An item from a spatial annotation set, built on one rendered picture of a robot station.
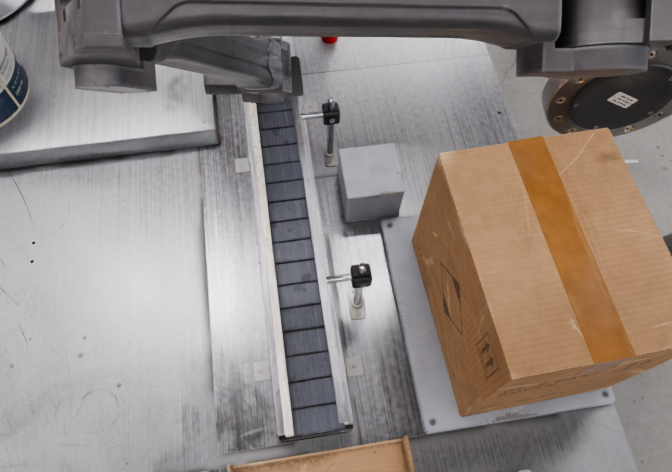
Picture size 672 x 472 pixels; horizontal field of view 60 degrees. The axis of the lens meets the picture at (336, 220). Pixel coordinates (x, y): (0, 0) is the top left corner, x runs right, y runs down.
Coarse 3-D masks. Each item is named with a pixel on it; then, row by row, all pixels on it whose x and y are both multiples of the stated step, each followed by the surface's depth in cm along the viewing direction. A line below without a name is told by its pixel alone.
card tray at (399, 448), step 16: (352, 448) 86; (368, 448) 87; (384, 448) 87; (400, 448) 87; (256, 464) 85; (272, 464) 85; (288, 464) 85; (304, 464) 85; (320, 464) 85; (336, 464) 85; (352, 464) 86; (368, 464) 86; (384, 464) 86; (400, 464) 86
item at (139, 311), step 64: (320, 64) 121; (384, 64) 121; (448, 64) 121; (320, 128) 113; (384, 128) 114; (448, 128) 114; (512, 128) 114; (0, 192) 105; (64, 192) 106; (128, 192) 106; (192, 192) 106; (320, 192) 107; (0, 256) 100; (64, 256) 100; (128, 256) 100; (192, 256) 101; (256, 256) 101; (384, 256) 101; (0, 320) 95; (64, 320) 95; (128, 320) 95; (192, 320) 95; (256, 320) 96; (384, 320) 96; (0, 384) 90; (64, 384) 90; (128, 384) 90; (192, 384) 91; (256, 384) 91; (384, 384) 91; (0, 448) 86; (64, 448) 86; (128, 448) 86; (192, 448) 86; (256, 448) 87; (320, 448) 87; (448, 448) 87; (512, 448) 87; (576, 448) 88
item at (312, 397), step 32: (288, 128) 107; (288, 160) 104; (288, 192) 101; (288, 224) 98; (288, 256) 95; (288, 288) 93; (288, 320) 90; (320, 320) 91; (288, 352) 88; (320, 352) 89; (288, 384) 86; (320, 384) 86; (320, 416) 84
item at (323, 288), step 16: (304, 144) 96; (304, 160) 94; (304, 176) 93; (320, 256) 87; (320, 272) 85; (320, 288) 84; (336, 352) 80; (336, 368) 79; (336, 384) 78; (336, 400) 77
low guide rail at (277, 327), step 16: (256, 112) 104; (256, 128) 103; (256, 144) 101; (256, 160) 100; (272, 256) 92; (272, 272) 90; (272, 288) 89; (272, 304) 88; (272, 320) 87; (288, 400) 82; (288, 416) 81; (288, 432) 80
